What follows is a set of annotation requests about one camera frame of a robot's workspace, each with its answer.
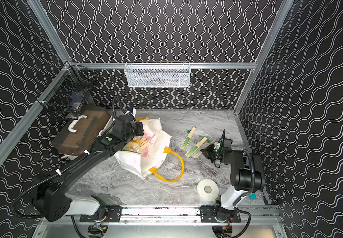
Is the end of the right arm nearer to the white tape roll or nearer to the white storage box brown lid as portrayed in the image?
the white tape roll

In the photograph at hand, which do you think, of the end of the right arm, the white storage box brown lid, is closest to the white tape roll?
the end of the right arm

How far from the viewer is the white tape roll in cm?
81
